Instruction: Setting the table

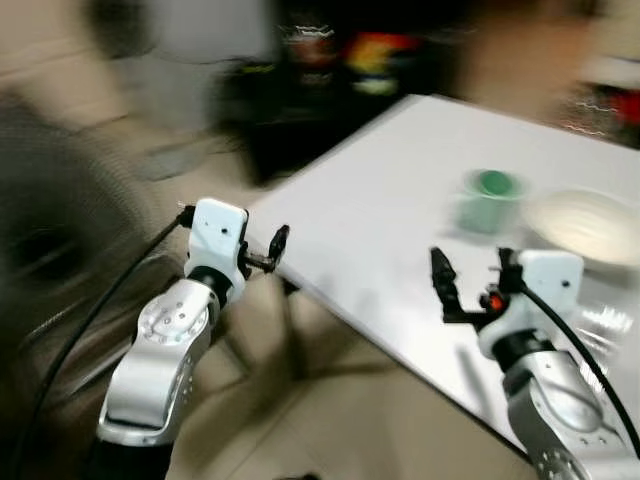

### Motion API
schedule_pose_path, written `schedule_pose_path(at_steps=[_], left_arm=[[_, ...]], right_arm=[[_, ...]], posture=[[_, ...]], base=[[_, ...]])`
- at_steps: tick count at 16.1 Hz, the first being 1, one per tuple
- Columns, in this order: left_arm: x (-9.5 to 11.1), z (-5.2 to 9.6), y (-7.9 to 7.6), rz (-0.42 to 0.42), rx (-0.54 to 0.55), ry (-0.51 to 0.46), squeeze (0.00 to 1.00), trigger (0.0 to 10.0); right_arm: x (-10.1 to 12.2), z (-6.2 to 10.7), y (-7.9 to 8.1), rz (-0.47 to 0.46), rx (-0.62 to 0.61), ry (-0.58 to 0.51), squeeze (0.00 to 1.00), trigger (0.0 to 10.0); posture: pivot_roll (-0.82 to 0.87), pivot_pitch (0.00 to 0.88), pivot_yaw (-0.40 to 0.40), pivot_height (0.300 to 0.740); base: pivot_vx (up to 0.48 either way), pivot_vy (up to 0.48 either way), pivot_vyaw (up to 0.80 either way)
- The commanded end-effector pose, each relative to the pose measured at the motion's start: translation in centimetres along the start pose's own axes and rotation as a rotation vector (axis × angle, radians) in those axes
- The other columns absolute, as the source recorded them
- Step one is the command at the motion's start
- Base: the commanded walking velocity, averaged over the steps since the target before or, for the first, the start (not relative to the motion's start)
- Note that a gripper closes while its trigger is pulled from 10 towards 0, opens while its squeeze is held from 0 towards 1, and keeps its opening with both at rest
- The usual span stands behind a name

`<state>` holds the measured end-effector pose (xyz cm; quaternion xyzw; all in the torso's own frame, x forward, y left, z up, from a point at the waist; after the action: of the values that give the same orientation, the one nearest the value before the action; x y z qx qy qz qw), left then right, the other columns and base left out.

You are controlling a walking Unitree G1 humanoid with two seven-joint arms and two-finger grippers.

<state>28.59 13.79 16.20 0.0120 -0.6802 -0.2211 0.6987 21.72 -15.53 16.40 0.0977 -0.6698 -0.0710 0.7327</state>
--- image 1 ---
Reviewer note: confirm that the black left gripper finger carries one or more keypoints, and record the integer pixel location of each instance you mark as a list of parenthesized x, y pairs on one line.
[(279, 243)]

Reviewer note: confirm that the white bowl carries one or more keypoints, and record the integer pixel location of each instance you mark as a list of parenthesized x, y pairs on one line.
[(585, 228)]

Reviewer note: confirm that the silver fork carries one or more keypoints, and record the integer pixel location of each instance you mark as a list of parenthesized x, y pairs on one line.
[(605, 322)]

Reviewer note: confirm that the colourful box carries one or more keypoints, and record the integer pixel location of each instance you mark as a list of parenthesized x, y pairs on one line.
[(378, 60)]

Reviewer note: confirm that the dark round fan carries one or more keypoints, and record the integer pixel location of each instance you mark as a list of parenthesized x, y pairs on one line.
[(60, 220)]

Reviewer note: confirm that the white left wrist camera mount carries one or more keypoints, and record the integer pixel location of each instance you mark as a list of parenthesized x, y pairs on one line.
[(215, 235)]

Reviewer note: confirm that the red item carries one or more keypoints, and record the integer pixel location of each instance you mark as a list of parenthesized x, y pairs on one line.
[(627, 106)]

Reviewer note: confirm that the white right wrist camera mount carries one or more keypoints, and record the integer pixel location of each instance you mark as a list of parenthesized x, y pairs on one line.
[(545, 290)]

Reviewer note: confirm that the black cabinet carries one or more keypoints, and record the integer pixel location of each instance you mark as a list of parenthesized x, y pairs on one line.
[(290, 120)]

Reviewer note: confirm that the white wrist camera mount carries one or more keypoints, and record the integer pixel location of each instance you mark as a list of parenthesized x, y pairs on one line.
[(215, 235), (545, 290)]

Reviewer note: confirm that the green cup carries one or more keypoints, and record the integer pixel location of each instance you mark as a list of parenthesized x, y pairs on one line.
[(485, 212)]

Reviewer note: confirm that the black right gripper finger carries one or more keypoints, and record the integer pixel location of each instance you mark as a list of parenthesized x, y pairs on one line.
[(508, 270), (443, 280)]

